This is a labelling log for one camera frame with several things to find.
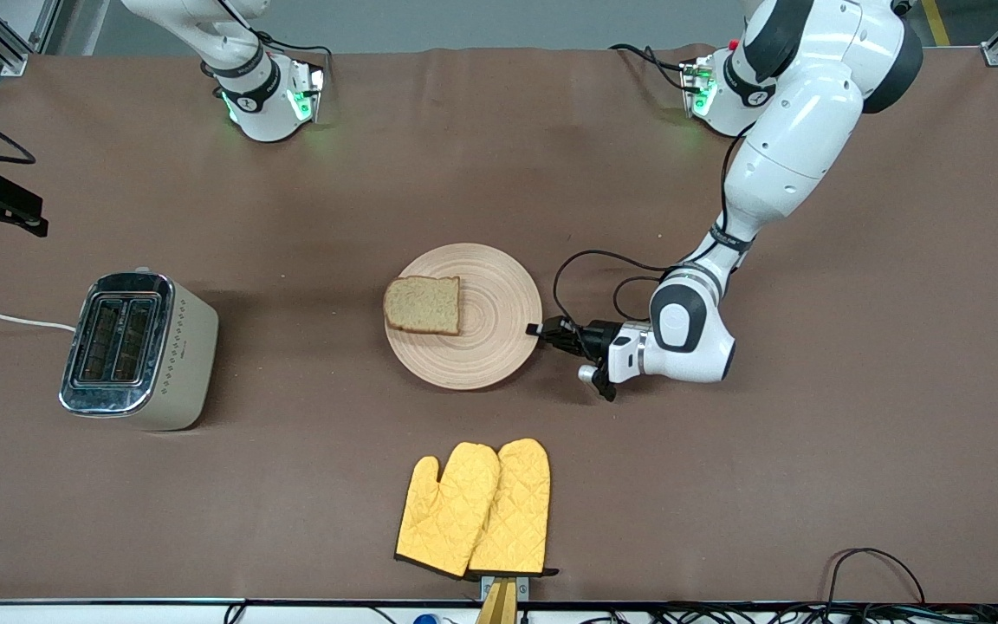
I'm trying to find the round wooden plate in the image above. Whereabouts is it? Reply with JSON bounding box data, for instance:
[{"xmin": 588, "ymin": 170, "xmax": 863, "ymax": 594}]
[{"xmin": 384, "ymin": 242, "xmax": 544, "ymax": 392}]

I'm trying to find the slice of toast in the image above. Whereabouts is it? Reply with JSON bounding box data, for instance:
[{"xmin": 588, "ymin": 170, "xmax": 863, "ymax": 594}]
[{"xmin": 382, "ymin": 275, "xmax": 463, "ymax": 337}]

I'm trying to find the yellow quilted oven mitt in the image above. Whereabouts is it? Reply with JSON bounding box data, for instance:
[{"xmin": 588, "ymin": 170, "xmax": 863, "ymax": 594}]
[
  {"xmin": 394, "ymin": 442, "xmax": 502, "ymax": 580},
  {"xmin": 467, "ymin": 438, "xmax": 561, "ymax": 580}
]

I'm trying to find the brown table cover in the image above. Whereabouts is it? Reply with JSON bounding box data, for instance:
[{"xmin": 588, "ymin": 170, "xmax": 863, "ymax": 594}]
[{"xmin": 0, "ymin": 43, "xmax": 998, "ymax": 605}]

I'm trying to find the beige chrome toaster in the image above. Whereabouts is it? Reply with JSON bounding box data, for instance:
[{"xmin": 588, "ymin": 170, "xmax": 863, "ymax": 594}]
[{"xmin": 58, "ymin": 267, "xmax": 221, "ymax": 432}]

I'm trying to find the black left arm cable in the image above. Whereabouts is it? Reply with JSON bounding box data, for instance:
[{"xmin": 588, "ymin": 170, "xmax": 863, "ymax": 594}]
[{"xmin": 551, "ymin": 121, "xmax": 757, "ymax": 327}]

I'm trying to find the white toaster power cord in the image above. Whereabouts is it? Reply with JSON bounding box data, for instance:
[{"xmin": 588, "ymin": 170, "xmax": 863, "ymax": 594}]
[{"xmin": 0, "ymin": 309, "xmax": 78, "ymax": 335}]

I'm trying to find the small metal bracket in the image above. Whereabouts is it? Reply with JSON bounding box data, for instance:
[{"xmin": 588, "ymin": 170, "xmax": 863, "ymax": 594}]
[{"xmin": 479, "ymin": 574, "xmax": 531, "ymax": 603}]

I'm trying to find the black base cable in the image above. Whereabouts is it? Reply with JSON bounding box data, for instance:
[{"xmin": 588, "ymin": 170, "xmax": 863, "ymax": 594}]
[
  {"xmin": 249, "ymin": 31, "xmax": 334, "ymax": 68},
  {"xmin": 608, "ymin": 42, "xmax": 701, "ymax": 95}
]

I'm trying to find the black cable bundle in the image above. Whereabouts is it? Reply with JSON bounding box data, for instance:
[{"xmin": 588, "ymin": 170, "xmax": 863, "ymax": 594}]
[{"xmin": 581, "ymin": 603, "xmax": 998, "ymax": 624}]

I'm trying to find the black looped cable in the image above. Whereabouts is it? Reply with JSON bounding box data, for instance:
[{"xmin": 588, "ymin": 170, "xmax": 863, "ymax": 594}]
[{"xmin": 826, "ymin": 547, "xmax": 927, "ymax": 608}]

